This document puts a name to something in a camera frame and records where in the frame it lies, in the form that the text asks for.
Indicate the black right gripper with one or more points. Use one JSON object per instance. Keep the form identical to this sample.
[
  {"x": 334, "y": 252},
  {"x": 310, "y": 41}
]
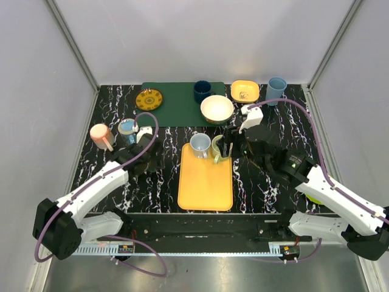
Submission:
[{"x": 230, "y": 135}]

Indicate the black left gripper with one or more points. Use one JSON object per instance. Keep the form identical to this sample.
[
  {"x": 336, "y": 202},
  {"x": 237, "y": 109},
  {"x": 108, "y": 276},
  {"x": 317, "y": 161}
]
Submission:
[{"x": 141, "y": 146}]

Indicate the pale green mug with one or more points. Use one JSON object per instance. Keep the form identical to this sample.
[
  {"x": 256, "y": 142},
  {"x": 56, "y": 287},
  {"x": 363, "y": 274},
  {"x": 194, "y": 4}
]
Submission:
[{"x": 217, "y": 158}]

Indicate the light grey-blue mug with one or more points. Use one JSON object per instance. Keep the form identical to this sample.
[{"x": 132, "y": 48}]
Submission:
[{"x": 200, "y": 144}]

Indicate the blue butterfly mug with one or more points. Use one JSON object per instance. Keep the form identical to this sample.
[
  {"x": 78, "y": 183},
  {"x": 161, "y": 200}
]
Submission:
[{"x": 125, "y": 129}]

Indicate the pink mug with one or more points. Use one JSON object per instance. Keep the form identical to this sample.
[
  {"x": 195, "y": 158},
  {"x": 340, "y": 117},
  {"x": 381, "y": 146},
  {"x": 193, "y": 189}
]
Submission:
[{"x": 102, "y": 137}]

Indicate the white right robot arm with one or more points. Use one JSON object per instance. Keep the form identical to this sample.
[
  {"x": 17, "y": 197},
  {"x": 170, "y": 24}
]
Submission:
[{"x": 359, "y": 224}]

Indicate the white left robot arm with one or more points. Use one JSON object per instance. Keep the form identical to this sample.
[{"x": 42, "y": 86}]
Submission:
[{"x": 62, "y": 226}]

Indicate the navy blue mug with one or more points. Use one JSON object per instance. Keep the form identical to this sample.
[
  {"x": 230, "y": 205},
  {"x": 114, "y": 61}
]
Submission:
[{"x": 202, "y": 89}]

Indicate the white bowl patterned rim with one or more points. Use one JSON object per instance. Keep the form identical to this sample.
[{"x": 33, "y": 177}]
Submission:
[{"x": 217, "y": 109}]

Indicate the orange plastic tray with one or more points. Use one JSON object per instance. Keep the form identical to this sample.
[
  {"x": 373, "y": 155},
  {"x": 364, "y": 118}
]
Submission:
[{"x": 204, "y": 185}]

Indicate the yellow square dish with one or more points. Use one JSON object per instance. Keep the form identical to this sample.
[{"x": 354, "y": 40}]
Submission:
[{"x": 245, "y": 91}]

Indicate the yellow patterned saucer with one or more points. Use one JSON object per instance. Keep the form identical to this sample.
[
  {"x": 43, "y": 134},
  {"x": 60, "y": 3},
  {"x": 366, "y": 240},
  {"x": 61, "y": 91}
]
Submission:
[{"x": 148, "y": 99}]

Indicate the light blue plastic cup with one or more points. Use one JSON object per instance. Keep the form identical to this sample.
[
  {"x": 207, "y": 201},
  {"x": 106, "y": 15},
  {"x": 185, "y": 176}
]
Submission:
[{"x": 275, "y": 90}]

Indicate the lime green plate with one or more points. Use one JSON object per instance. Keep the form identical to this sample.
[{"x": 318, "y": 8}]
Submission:
[{"x": 316, "y": 198}]

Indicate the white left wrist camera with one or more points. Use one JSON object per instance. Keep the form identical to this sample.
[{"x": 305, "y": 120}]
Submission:
[{"x": 140, "y": 131}]

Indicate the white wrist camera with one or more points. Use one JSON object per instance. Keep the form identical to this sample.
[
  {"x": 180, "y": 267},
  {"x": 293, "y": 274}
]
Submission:
[
  {"x": 253, "y": 114},
  {"x": 140, "y": 131}
]

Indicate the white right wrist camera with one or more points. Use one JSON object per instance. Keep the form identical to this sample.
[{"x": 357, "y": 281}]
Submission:
[{"x": 253, "y": 114}]

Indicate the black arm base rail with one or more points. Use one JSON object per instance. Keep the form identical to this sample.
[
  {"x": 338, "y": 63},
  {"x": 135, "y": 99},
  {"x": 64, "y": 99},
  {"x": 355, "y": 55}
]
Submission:
[{"x": 208, "y": 233}]

